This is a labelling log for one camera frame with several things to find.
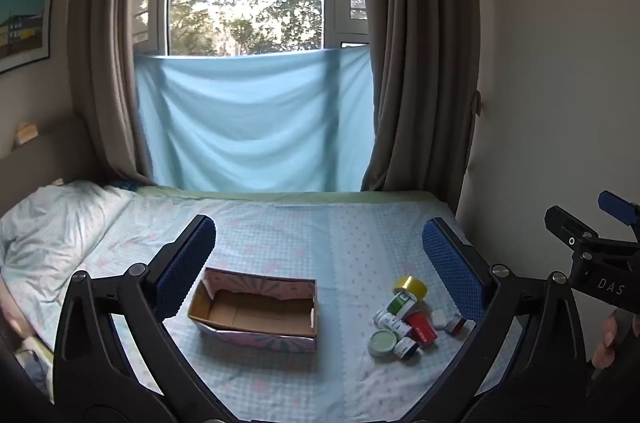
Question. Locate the patterned cardboard box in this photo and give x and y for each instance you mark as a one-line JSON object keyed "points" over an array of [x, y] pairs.
{"points": [[250, 313]]}

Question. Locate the framed wall picture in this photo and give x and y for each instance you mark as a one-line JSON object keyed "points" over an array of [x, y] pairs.
{"points": [[22, 23]]}

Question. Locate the yellow tape roll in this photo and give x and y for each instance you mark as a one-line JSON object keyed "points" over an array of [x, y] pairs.
{"points": [[406, 287]]}

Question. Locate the red and silver jar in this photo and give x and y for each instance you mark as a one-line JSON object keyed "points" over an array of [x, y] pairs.
{"points": [[459, 325]]}

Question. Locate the small tan box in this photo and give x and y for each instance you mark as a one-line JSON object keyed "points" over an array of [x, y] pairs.
{"points": [[26, 133]]}

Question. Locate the jar with pale green lid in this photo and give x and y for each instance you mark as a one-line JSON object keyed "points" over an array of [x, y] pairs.
{"points": [[382, 343]]}

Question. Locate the white bottle with blue label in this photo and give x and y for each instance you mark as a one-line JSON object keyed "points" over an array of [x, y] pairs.
{"points": [[392, 322]]}

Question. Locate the white earbuds case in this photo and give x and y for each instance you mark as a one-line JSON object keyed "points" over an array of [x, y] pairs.
{"points": [[440, 318]]}

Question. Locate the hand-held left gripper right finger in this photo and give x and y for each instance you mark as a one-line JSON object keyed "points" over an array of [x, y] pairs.
{"points": [[452, 273]]}

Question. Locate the checked floral bed sheet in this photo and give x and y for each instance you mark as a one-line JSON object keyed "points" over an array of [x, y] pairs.
{"points": [[320, 233]]}

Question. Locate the brown curtain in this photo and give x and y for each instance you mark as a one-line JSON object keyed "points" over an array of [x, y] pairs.
{"points": [[115, 28], [415, 53]]}

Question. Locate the light blue hanging cloth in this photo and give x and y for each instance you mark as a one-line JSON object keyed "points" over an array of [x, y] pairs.
{"points": [[250, 118]]}

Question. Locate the red carton box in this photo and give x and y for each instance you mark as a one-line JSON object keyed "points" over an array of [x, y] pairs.
{"points": [[421, 329]]}

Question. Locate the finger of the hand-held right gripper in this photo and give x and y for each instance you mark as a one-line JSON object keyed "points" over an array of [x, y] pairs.
{"points": [[570, 228], [617, 205]]}

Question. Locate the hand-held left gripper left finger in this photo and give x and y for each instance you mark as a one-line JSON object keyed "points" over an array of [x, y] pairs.
{"points": [[185, 273]]}

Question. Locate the person's right hand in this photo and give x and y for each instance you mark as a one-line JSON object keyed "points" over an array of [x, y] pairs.
{"points": [[607, 338]]}

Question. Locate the green and white bottle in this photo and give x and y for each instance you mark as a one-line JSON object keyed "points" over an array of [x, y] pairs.
{"points": [[401, 304]]}

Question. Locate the beige headboard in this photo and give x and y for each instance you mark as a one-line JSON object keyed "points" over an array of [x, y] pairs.
{"points": [[55, 153]]}

